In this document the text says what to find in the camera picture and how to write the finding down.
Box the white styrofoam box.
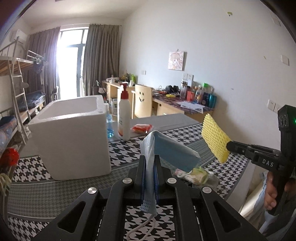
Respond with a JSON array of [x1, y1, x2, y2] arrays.
[[28, 95, 111, 180]]

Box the blue plaid quilt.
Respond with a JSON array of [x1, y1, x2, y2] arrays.
[[0, 115, 17, 154]]

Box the green plastic bag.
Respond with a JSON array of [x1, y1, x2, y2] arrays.
[[174, 167, 219, 191]]

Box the yellow foam net sleeve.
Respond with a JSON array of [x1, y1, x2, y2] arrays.
[[201, 113, 231, 164]]

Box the teal bottles on desk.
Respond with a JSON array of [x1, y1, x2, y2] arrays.
[[201, 93, 217, 109]]

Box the wooden desk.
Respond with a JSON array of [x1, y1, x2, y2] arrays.
[[101, 79, 215, 123]]

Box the wooden smiley chair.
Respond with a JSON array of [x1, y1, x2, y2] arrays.
[[132, 84, 152, 118]]

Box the blue face mask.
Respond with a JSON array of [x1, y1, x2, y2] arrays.
[[125, 130, 201, 241]]

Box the anime wall picture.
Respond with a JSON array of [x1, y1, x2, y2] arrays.
[[168, 51, 185, 71]]

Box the person's right hand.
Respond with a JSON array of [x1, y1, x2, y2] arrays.
[[263, 172, 296, 212]]

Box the red plastic bag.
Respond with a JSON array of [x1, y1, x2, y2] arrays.
[[1, 148, 20, 167]]

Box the houndstooth tablecloth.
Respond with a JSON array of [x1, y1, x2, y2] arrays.
[[8, 114, 248, 240]]

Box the papers on desk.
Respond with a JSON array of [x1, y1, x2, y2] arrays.
[[177, 101, 204, 113]]

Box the blue spray bottle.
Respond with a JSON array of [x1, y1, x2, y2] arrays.
[[104, 102, 114, 139]]

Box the white air conditioner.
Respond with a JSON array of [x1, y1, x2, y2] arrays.
[[10, 29, 28, 44]]

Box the left brown curtain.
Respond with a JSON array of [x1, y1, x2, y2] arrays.
[[24, 27, 60, 103]]

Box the metal bunk bed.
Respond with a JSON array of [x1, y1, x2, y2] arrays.
[[1, 39, 43, 144]]

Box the right brown curtain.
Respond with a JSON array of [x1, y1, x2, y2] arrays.
[[82, 24, 120, 96]]

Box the brown curtain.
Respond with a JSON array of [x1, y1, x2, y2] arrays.
[[82, 24, 120, 96], [24, 27, 60, 103]]

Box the white pump lotion bottle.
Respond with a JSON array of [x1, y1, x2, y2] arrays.
[[117, 82, 131, 141]]

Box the red snack packet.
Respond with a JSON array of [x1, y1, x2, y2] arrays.
[[130, 124, 154, 135]]

